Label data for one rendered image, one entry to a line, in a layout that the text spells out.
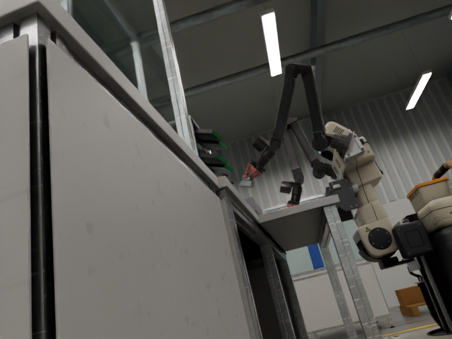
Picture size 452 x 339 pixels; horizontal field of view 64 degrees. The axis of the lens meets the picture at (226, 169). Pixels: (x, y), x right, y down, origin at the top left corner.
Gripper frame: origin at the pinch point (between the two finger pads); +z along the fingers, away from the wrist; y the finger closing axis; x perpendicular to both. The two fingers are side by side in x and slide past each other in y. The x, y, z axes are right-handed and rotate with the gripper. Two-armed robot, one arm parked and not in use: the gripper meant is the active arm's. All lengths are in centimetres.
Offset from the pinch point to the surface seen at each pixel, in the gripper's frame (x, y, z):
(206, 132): -34.3, 8.1, -3.0
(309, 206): 49, 45, -12
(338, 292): 69, -38, 15
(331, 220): 58, 42, -14
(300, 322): 64, -44, 44
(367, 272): 46, -383, 18
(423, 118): -167, -917, -377
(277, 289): 57, 27, 22
